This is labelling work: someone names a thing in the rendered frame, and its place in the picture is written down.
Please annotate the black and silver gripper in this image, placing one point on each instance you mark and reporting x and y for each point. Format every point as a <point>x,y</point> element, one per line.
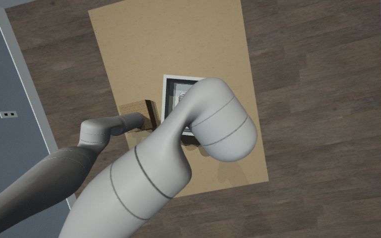
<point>181,95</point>

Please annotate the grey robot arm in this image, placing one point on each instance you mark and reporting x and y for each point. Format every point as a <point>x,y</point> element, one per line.
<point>132,189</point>

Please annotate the grey square sink basin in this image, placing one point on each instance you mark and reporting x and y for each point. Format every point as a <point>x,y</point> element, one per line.
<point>173,85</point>

